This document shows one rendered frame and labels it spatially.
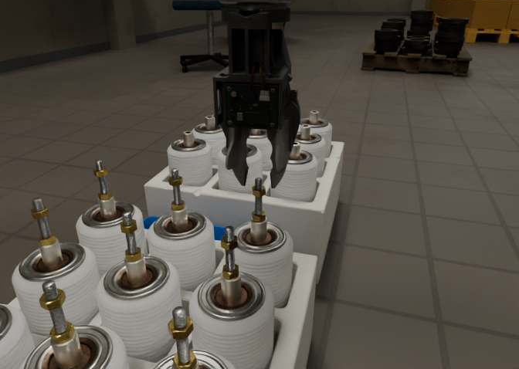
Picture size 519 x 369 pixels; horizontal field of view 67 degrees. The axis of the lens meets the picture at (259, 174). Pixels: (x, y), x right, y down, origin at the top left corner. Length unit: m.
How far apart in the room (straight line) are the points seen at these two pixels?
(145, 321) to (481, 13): 5.23
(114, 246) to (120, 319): 0.16
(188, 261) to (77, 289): 0.14
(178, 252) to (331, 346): 0.34
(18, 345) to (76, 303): 0.09
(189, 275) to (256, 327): 0.17
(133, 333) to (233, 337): 0.12
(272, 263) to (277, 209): 0.27
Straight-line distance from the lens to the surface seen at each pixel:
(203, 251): 0.57
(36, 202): 0.52
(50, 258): 0.55
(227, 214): 0.82
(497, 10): 5.52
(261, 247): 0.53
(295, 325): 0.53
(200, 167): 0.85
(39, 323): 0.57
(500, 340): 0.86
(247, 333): 0.44
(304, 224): 0.78
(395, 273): 0.93
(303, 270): 0.61
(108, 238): 0.61
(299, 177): 0.78
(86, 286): 0.55
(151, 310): 0.48
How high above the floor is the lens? 0.56
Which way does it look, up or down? 25 degrees down
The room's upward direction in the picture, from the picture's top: straight up
